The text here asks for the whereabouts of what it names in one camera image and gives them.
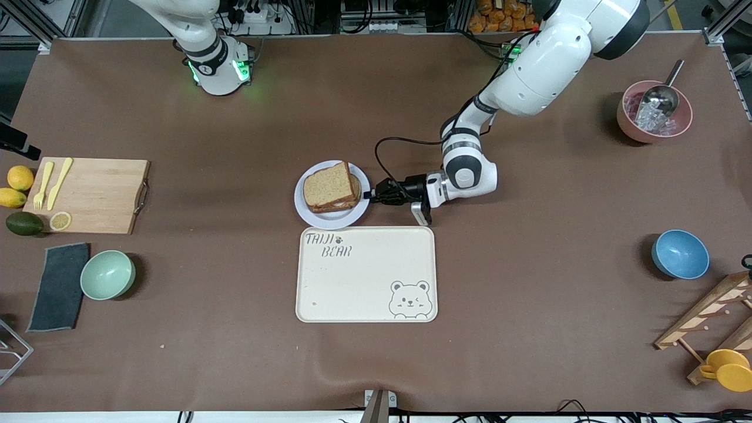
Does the green avocado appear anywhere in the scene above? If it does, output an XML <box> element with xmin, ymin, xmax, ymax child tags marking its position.
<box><xmin>5</xmin><ymin>211</ymin><xmax>45</xmax><ymax>237</ymax></box>

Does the bag of orange buns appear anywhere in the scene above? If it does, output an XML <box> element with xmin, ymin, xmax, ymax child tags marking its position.
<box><xmin>468</xmin><ymin>0</ymin><xmax>544</xmax><ymax>33</ymax></box>

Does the clear ice cubes pile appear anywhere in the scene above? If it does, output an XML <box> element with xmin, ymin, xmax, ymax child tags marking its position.
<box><xmin>624</xmin><ymin>94</ymin><xmax>682</xmax><ymax>136</ymax></box>

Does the yellow plastic knife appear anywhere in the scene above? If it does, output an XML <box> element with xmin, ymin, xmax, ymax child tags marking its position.
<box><xmin>47</xmin><ymin>157</ymin><xmax>75</xmax><ymax>211</ymax></box>

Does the metal wire rack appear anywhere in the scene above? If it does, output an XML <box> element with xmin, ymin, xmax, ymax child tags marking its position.
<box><xmin>0</xmin><ymin>317</ymin><xmax>34</xmax><ymax>387</ymax></box>

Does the aluminium frame profile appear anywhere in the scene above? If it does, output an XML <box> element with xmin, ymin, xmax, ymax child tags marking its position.
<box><xmin>9</xmin><ymin>0</ymin><xmax>89</xmax><ymax>55</ymax></box>
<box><xmin>703</xmin><ymin>0</ymin><xmax>752</xmax><ymax>46</ymax></box>

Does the small white power strip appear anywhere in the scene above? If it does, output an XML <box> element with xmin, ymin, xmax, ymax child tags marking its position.
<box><xmin>365</xmin><ymin>19</ymin><xmax>413</xmax><ymax>33</ymax></box>

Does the round white plate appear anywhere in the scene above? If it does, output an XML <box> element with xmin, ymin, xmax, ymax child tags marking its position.
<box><xmin>294</xmin><ymin>160</ymin><xmax>371</xmax><ymax>230</ymax></box>

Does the white power strip with plugs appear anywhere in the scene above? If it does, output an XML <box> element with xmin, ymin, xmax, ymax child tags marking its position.
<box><xmin>226</xmin><ymin>0</ymin><xmax>294</xmax><ymax>36</ymax></box>

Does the mint green bowl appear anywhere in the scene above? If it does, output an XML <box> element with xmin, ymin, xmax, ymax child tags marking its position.
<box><xmin>80</xmin><ymin>250</ymin><xmax>136</xmax><ymax>301</ymax></box>

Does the blue bowl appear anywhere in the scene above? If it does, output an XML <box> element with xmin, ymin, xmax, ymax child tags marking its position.
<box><xmin>651</xmin><ymin>229</ymin><xmax>710</xmax><ymax>280</ymax></box>

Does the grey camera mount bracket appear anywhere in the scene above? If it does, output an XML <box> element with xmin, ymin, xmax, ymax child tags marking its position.
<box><xmin>360</xmin><ymin>389</ymin><xmax>398</xmax><ymax>423</ymax></box>

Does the dark grey cloth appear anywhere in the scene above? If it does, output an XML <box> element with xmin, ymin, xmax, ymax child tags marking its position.
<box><xmin>26</xmin><ymin>242</ymin><xmax>90</xmax><ymax>333</ymax></box>

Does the yellow plastic fork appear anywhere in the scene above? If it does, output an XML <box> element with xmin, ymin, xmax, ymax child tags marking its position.
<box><xmin>33</xmin><ymin>161</ymin><xmax>55</xmax><ymax>211</ymax></box>

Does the wooden cutting board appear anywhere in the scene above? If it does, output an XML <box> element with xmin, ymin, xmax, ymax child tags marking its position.
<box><xmin>22</xmin><ymin>157</ymin><xmax>151</xmax><ymax>236</ymax></box>

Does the pink bowl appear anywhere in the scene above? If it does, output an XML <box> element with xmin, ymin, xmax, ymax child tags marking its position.
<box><xmin>616</xmin><ymin>80</ymin><xmax>694</xmax><ymax>144</ymax></box>

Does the wooden cup rack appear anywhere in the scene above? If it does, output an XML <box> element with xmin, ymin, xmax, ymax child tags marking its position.
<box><xmin>653</xmin><ymin>270</ymin><xmax>752</xmax><ymax>385</ymax></box>

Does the yellow plastic cup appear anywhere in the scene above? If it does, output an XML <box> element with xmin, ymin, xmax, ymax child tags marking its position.
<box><xmin>699</xmin><ymin>349</ymin><xmax>752</xmax><ymax>392</ymax></box>

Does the plain brown bread slice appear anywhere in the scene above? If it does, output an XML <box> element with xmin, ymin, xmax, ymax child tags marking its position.
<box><xmin>303</xmin><ymin>162</ymin><xmax>360</xmax><ymax>207</ymax></box>

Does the metal scoop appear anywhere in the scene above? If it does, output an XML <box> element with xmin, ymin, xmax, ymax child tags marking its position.
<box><xmin>637</xmin><ymin>59</ymin><xmax>686</xmax><ymax>118</ymax></box>

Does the cream bear print tray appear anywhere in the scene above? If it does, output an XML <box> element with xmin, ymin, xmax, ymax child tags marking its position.
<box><xmin>295</xmin><ymin>226</ymin><xmax>439</xmax><ymax>324</ymax></box>

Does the toast with fried egg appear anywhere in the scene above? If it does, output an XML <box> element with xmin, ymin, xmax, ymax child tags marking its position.
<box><xmin>308</xmin><ymin>175</ymin><xmax>362</xmax><ymax>213</ymax></box>

